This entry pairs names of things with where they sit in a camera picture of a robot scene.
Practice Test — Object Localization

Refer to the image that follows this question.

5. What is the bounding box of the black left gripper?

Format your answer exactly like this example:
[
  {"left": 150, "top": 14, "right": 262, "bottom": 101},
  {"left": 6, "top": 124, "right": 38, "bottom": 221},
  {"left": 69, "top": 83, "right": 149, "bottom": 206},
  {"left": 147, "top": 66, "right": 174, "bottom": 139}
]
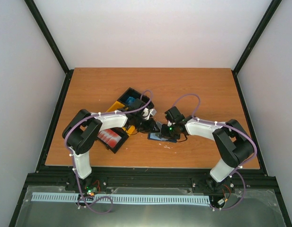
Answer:
[{"left": 133, "top": 114, "right": 160, "bottom": 133}]

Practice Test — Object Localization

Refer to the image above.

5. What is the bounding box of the blue card stack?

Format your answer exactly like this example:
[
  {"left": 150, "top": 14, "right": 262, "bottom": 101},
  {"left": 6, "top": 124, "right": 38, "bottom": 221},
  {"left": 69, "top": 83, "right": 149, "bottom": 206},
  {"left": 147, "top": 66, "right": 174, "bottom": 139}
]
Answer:
[{"left": 125, "top": 96, "right": 135, "bottom": 106}]

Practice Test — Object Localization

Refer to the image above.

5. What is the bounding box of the red card stack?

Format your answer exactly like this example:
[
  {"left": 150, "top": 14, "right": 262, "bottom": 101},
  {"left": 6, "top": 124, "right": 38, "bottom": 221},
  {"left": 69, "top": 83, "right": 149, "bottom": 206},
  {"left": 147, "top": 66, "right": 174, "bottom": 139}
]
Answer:
[{"left": 98, "top": 129, "right": 122, "bottom": 148}]

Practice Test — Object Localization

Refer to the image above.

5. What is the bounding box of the black frame post left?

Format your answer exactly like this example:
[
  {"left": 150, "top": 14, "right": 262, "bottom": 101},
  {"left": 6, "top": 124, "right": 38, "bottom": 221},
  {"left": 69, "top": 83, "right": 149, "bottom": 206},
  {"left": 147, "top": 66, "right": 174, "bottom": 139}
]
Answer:
[{"left": 24, "top": 0, "right": 74, "bottom": 75}]

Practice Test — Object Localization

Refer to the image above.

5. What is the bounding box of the metal base plate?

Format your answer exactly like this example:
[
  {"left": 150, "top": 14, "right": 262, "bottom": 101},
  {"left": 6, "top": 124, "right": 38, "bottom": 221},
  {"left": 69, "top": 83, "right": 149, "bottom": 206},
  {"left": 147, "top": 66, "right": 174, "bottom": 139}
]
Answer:
[{"left": 15, "top": 186, "right": 286, "bottom": 227}]

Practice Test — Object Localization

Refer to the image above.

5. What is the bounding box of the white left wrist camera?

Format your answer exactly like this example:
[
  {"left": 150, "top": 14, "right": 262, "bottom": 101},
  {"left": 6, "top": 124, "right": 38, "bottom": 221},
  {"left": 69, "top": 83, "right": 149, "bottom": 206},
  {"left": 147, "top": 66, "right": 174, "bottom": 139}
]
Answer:
[{"left": 142, "top": 108, "right": 157, "bottom": 120}]

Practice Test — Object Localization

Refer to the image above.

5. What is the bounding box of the black frame post right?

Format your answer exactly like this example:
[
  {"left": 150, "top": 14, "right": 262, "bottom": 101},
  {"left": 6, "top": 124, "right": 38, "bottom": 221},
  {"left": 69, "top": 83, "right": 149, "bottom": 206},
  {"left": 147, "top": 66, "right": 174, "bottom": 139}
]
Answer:
[{"left": 232, "top": 0, "right": 283, "bottom": 74}]

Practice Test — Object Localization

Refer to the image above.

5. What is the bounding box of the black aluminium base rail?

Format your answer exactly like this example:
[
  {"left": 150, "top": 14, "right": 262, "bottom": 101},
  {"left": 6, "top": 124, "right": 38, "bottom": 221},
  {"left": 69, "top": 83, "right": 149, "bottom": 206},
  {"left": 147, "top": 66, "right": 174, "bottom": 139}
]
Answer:
[{"left": 24, "top": 166, "right": 279, "bottom": 195}]

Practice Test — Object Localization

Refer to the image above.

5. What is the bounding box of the yellow bin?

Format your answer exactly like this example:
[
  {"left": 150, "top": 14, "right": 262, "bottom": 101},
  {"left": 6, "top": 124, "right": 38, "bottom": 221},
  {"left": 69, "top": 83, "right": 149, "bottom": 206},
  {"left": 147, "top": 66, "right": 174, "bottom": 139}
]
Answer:
[{"left": 106, "top": 101, "right": 135, "bottom": 136}]

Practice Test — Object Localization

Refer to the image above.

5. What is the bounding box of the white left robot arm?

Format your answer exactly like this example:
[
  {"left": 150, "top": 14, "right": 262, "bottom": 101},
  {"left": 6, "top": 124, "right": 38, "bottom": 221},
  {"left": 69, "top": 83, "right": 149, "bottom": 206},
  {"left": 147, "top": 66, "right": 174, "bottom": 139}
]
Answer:
[{"left": 62, "top": 96, "right": 160, "bottom": 190}]

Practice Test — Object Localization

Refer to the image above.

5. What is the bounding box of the black bin with red cards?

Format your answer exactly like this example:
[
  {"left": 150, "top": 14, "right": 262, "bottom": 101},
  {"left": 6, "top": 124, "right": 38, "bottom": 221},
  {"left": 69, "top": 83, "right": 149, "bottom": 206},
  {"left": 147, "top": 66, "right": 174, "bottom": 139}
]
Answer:
[{"left": 97, "top": 128, "right": 129, "bottom": 154}]

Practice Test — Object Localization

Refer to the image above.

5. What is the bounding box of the black frame post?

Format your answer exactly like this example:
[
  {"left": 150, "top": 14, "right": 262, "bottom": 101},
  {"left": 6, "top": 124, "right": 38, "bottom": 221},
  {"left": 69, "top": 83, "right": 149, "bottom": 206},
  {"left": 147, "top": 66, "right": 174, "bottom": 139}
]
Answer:
[
  {"left": 232, "top": 0, "right": 283, "bottom": 74},
  {"left": 24, "top": 0, "right": 74, "bottom": 75}
]

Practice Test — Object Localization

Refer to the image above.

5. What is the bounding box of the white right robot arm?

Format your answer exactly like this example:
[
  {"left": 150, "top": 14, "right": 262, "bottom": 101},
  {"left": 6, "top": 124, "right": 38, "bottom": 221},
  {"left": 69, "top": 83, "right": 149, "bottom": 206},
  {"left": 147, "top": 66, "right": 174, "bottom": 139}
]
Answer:
[{"left": 161, "top": 106, "right": 257, "bottom": 183}]

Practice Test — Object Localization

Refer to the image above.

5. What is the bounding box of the light blue cable duct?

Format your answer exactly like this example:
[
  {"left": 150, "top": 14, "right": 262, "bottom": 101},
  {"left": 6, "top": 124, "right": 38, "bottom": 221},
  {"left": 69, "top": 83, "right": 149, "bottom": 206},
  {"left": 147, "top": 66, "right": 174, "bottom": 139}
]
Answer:
[{"left": 31, "top": 192, "right": 210, "bottom": 206}]

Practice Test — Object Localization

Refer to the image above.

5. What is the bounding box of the blue card holder wallet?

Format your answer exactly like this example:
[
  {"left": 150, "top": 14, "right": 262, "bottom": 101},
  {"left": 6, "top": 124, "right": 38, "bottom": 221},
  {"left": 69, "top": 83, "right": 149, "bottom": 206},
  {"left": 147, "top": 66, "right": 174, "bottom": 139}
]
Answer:
[{"left": 148, "top": 132, "right": 177, "bottom": 143}]

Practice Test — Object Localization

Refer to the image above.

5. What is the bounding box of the black bin with blue cards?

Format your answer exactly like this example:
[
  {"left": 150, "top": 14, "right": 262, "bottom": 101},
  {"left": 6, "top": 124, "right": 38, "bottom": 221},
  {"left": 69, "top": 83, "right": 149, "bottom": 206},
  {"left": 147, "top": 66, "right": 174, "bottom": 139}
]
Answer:
[{"left": 117, "top": 87, "right": 154, "bottom": 113}]

